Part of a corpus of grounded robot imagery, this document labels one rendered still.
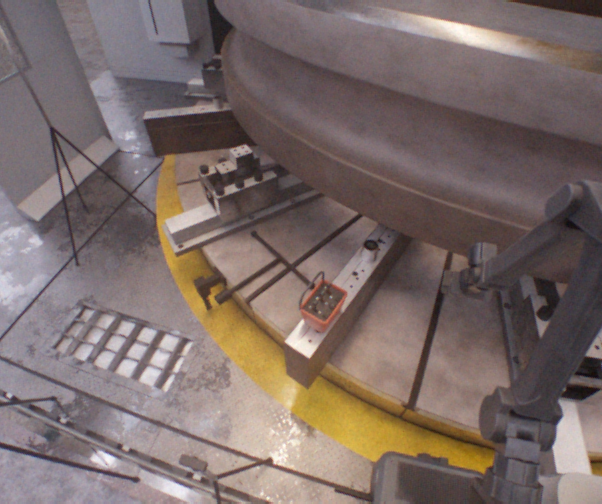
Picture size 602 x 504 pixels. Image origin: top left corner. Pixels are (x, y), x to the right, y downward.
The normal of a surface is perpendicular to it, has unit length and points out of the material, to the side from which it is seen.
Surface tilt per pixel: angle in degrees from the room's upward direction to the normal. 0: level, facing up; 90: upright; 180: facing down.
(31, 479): 0
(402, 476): 0
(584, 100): 90
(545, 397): 67
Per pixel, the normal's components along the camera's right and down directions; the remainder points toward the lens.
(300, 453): 0.00, -0.66
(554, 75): -0.44, 0.68
